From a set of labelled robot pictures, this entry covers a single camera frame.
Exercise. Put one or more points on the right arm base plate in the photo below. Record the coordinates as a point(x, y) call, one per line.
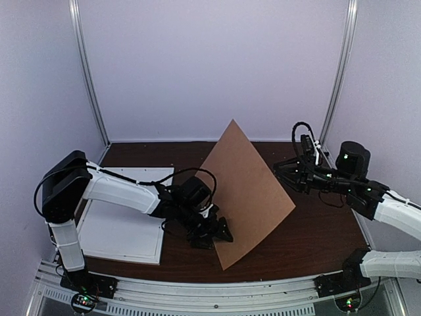
point(349, 279)

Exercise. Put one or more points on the brown backing board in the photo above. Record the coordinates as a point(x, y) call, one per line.
point(248, 194)

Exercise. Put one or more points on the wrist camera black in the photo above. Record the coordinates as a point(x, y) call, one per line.
point(353, 160)
point(193, 192)

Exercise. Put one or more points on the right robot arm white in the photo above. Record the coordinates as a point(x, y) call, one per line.
point(391, 221)

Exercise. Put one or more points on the aluminium corner post right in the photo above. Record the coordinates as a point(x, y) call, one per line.
point(344, 56)

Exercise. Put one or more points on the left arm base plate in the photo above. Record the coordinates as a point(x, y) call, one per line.
point(84, 282)

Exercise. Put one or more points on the right controller board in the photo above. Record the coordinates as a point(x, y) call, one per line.
point(348, 303)

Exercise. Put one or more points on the white picture frame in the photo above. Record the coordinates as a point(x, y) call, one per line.
point(161, 250)

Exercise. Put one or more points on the controller board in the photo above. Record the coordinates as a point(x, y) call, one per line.
point(348, 303)
point(83, 303)

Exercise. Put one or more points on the aluminium front rail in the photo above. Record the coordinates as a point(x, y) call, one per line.
point(296, 296)

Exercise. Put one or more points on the left controller board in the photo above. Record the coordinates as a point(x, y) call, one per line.
point(83, 303)

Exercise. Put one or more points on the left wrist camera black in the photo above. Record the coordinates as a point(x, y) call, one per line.
point(193, 192)

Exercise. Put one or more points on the red and dark photo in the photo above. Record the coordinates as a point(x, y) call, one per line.
point(121, 237)

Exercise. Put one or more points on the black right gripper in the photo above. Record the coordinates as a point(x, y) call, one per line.
point(300, 185)

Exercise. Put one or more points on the aluminium corner post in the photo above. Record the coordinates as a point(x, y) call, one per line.
point(87, 76)
point(344, 56)

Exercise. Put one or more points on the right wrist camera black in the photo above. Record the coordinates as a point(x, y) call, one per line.
point(353, 160)

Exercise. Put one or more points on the aluminium corner post left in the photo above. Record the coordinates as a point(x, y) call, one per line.
point(87, 76)

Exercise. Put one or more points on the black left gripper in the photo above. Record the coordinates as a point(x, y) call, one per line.
point(208, 232)

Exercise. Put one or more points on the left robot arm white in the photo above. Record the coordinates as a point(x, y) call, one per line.
point(76, 178)

